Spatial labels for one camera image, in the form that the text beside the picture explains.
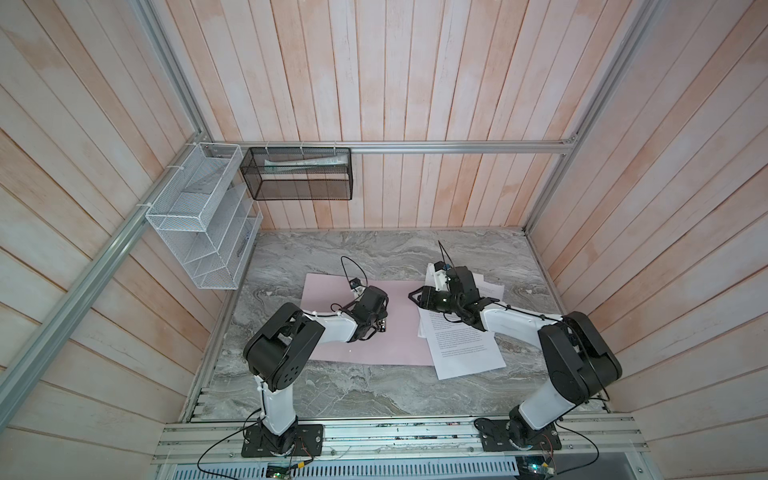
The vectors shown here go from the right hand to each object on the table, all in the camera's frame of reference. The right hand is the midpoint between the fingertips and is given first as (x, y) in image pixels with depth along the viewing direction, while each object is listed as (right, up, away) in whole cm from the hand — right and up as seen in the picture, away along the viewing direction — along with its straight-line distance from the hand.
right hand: (411, 296), depth 91 cm
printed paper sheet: (+14, -16, -2) cm, 21 cm away
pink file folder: (-2, -13, -1) cm, 13 cm away
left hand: (-10, -5, +6) cm, 13 cm away
